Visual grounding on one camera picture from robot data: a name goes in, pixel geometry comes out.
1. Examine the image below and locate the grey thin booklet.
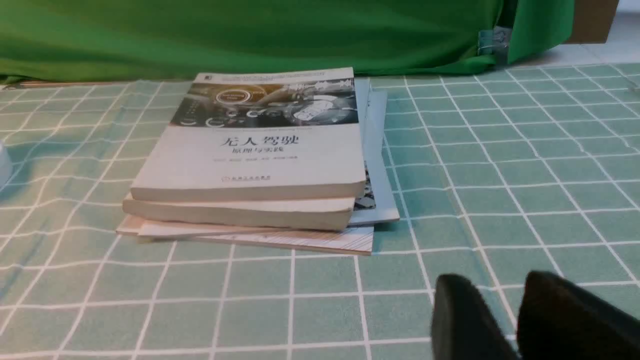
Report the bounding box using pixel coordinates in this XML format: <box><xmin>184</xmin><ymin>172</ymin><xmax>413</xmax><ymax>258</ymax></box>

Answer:
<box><xmin>349</xmin><ymin>90</ymin><xmax>400</xmax><ymax>227</ymax></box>

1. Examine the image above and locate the green checkered tablecloth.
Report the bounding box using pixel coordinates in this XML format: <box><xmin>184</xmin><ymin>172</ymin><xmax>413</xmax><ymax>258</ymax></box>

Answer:
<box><xmin>0</xmin><ymin>63</ymin><xmax>640</xmax><ymax>360</ymax></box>

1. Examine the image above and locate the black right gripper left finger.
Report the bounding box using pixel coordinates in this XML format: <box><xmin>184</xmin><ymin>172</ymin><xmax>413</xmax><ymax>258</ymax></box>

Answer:
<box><xmin>430</xmin><ymin>273</ymin><xmax>518</xmax><ymax>360</ymax></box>

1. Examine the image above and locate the brown cardboard box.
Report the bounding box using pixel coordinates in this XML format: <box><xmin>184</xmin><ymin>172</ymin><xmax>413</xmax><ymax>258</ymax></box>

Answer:
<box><xmin>564</xmin><ymin>0</ymin><xmax>620</xmax><ymax>44</ymax></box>

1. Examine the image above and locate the top white book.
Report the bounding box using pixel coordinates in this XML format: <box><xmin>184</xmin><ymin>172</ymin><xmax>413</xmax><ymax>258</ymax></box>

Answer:
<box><xmin>130</xmin><ymin>67</ymin><xmax>367</xmax><ymax>203</ymax></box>

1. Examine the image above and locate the white desk lamp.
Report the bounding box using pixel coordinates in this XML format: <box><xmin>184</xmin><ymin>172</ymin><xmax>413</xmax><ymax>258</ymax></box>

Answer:
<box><xmin>0</xmin><ymin>141</ymin><xmax>13</xmax><ymax>189</ymax></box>

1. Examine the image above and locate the metal binder clip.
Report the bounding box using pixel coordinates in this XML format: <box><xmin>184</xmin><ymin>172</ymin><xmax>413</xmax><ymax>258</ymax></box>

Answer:
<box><xmin>477</xmin><ymin>26</ymin><xmax>513</xmax><ymax>66</ymax></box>

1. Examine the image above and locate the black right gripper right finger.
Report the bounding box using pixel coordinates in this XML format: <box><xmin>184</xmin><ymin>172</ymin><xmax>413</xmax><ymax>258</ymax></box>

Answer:
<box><xmin>516</xmin><ymin>271</ymin><xmax>640</xmax><ymax>360</ymax></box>

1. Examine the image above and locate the bottom striped booklet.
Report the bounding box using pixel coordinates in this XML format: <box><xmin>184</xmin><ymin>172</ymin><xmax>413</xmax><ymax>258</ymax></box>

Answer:
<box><xmin>115</xmin><ymin>215</ymin><xmax>374</xmax><ymax>256</ymax></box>

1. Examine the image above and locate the white book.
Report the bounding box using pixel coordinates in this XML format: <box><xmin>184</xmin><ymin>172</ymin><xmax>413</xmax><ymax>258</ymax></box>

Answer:
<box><xmin>130</xmin><ymin>67</ymin><xmax>367</xmax><ymax>203</ymax></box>
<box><xmin>122</xmin><ymin>77</ymin><xmax>372</xmax><ymax>231</ymax></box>

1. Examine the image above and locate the green backdrop cloth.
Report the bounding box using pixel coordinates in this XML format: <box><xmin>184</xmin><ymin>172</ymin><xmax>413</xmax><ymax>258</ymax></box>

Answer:
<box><xmin>0</xmin><ymin>0</ymin><xmax>575</xmax><ymax>84</ymax></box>

